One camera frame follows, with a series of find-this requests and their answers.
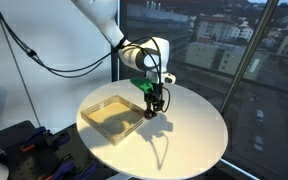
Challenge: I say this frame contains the white table base leg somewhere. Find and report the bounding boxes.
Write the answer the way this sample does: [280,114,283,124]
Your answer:
[106,172,133,180]

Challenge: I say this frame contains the blue spring clamp orange tips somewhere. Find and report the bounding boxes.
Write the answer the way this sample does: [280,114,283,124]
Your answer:
[19,125,52,154]
[43,159,78,180]

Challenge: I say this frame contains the thin grey rod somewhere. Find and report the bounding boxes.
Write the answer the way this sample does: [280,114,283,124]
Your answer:
[0,16,43,128]

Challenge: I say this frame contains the metal window sill rail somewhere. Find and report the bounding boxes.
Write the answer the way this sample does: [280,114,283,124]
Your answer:
[218,158,262,180]

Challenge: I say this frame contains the grey window mullion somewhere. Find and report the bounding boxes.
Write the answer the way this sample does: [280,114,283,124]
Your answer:
[218,0,281,116]

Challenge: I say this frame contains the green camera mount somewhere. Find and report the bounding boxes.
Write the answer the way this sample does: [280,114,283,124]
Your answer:
[129,76,154,93]

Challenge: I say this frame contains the dark window frame post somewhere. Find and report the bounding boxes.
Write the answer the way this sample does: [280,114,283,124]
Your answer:
[111,0,122,83]

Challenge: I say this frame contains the blue black spring clamp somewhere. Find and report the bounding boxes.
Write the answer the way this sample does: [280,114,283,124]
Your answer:
[78,162,99,180]

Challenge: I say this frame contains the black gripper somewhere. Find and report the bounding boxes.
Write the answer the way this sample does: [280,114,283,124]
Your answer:
[143,81,165,116]

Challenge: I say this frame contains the square wooden tray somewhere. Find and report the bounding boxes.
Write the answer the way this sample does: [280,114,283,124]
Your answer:
[80,94,146,147]

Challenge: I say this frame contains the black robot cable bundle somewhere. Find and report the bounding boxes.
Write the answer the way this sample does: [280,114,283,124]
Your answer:
[0,0,172,114]

